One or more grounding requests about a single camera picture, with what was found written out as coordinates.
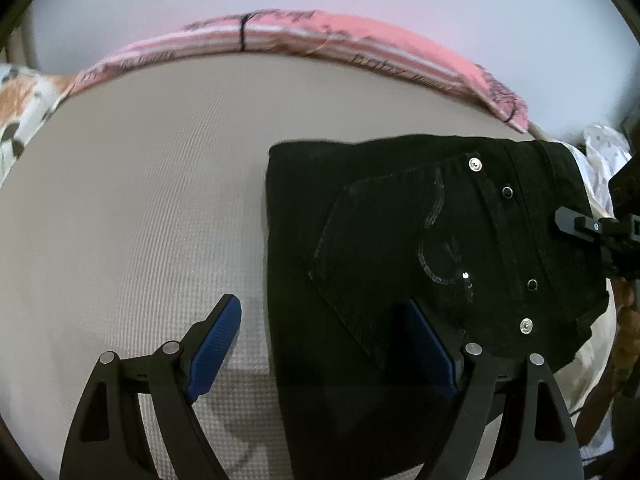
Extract black pants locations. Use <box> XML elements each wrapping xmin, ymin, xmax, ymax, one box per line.
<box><xmin>266</xmin><ymin>136</ymin><xmax>608</xmax><ymax>479</ymax></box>

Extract person right hand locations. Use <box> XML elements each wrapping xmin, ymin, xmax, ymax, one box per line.
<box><xmin>612</xmin><ymin>278</ymin><xmax>639</xmax><ymax>354</ymax></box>

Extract beige satin quilt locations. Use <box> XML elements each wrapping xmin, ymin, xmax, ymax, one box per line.
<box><xmin>554</xmin><ymin>136</ymin><xmax>618</xmax><ymax>462</ymax></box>

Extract white dotted blanket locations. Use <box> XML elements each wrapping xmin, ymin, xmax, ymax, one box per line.
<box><xmin>568</xmin><ymin>124</ymin><xmax>631</xmax><ymax>218</ymax></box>

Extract beige textured bed sheet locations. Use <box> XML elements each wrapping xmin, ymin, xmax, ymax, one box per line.
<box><xmin>1</xmin><ymin>54</ymin><xmax>520</xmax><ymax>479</ymax></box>

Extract pink striped tree pillow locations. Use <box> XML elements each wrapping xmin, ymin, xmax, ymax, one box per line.
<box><xmin>68</xmin><ymin>9</ymin><xmax>529</xmax><ymax>133</ymax></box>

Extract white floral pillow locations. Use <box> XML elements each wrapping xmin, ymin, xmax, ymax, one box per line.
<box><xmin>0</xmin><ymin>63</ymin><xmax>74</xmax><ymax>182</ymax></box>

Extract brown wooden bed frame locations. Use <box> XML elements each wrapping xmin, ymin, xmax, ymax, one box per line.
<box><xmin>574</xmin><ymin>309</ymin><xmax>640</xmax><ymax>446</ymax></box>

